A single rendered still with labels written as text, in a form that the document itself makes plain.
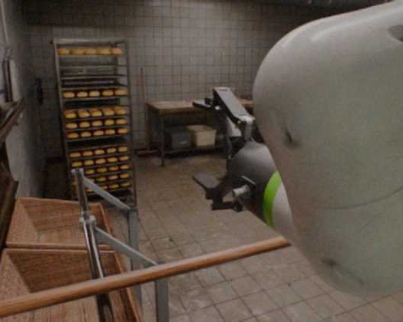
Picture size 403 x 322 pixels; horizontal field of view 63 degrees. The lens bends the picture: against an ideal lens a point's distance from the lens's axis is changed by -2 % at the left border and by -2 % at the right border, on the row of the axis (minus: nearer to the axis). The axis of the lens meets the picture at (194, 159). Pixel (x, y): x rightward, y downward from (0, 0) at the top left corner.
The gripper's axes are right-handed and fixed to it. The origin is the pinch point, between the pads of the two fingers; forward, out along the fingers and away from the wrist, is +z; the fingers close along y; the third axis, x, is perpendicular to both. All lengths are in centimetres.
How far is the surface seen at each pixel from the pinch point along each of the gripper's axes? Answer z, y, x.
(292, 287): 110, 149, 123
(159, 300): 40, 66, 2
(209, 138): 430, 114, 205
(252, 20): 497, -77, 317
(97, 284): 5.1, 28.1, -19.9
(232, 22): 498, -72, 279
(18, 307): 4.5, 28.6, -34.1
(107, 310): 0.7, 31.1, -18.9
